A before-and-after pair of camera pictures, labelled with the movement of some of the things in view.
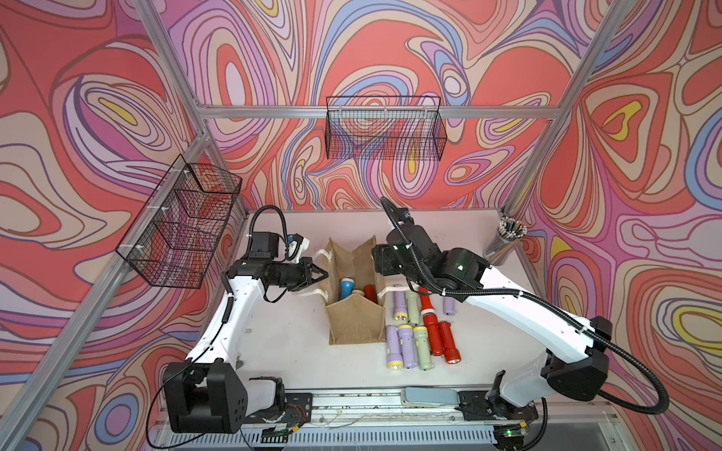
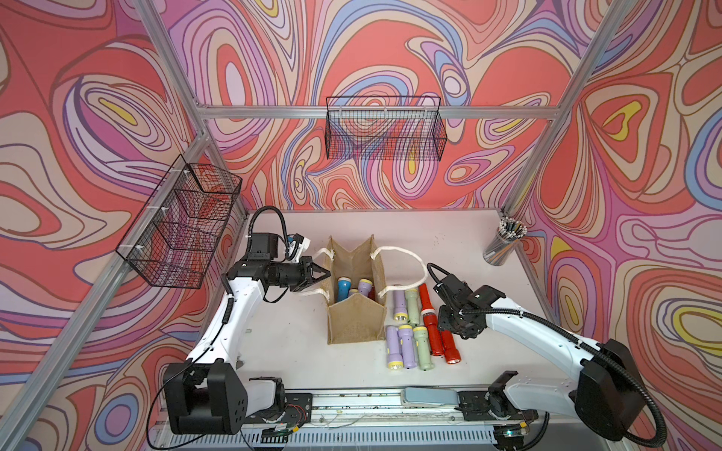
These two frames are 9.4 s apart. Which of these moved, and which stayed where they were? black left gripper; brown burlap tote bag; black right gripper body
Moved: black right gripper body
Stayed: brown burlap tote bag; black left gripper
